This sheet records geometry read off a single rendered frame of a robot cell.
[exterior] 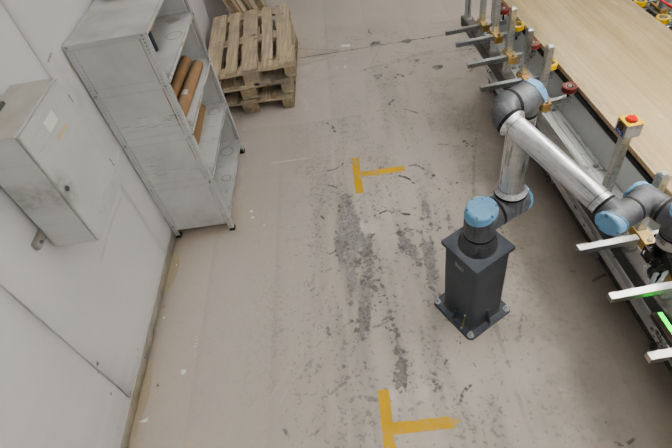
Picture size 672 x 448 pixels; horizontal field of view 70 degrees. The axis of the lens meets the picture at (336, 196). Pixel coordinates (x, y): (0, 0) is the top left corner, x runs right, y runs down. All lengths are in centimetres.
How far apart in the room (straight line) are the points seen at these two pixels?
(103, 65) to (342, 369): 208
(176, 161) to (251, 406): 152
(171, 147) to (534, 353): 239
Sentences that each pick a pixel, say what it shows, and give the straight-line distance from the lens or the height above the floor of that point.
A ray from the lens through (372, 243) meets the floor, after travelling 329.
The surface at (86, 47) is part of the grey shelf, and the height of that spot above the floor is 153.
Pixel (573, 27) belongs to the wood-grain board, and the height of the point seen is 90.
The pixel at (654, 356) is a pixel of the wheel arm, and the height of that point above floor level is 86.
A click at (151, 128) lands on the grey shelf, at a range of 308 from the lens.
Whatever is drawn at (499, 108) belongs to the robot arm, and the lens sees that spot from 193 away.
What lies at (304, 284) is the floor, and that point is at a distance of 317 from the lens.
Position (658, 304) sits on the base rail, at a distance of 239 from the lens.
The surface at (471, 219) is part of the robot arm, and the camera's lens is 229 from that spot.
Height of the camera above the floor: 258
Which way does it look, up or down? 45 degrees down
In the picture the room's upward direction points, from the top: 12 degrees counter-clockwise
